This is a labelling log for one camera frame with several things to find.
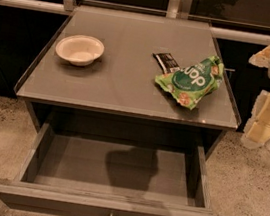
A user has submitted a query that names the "black snack bar wrapper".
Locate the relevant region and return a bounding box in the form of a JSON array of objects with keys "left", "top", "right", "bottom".
[{"left": 153, "top": 53, "right": 180, "bottom": 74}]

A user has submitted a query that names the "green rice chip bag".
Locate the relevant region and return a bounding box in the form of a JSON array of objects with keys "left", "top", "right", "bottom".
[{"left": 154, "top": 55, "right": 224, "bottom": 109}]

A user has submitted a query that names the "white paper bowl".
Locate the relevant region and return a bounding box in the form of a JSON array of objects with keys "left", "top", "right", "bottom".
[{"left": 55, "top": 35, "right": 105, "bottom": 67}]

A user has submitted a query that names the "open grey top drawer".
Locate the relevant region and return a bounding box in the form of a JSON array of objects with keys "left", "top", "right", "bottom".
[{"left": 0, "top": 124, "right": 217, "bottom": 216}]

